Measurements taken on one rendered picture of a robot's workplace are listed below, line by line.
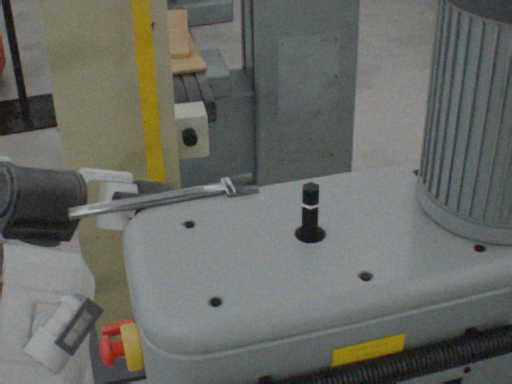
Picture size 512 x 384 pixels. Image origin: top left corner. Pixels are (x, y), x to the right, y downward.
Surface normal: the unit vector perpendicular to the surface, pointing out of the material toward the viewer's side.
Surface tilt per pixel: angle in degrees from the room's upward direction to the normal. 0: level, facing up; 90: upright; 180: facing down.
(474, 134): 90
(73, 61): 90
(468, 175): 90
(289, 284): 0
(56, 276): 58
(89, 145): 90
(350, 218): 0
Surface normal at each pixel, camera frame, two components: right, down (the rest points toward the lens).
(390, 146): -0.02, -0.83
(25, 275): 0.51, -0.07
